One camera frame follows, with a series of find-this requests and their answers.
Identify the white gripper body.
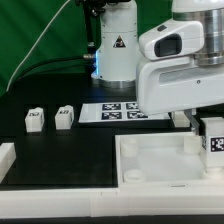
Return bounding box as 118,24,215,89
136,57,224,115

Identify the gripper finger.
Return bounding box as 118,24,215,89
184,109,200,135

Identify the white square tabletop tray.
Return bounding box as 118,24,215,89
115,132,224,187

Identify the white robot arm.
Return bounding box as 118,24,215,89
92,0,224,117

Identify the white sheet with AprilTags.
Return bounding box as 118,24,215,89
79,102,170,123

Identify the white front obstacle bar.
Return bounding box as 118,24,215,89
0,186,224,219

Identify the white left obstacle block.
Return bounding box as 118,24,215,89
0,143,16,183

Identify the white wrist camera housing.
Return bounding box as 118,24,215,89
139,19,204,61

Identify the black cable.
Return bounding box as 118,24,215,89
16,55,94,83

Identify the black camera stand pole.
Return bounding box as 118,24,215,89
75,0,106,60

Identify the white cable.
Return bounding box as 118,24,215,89
5,0,72,93

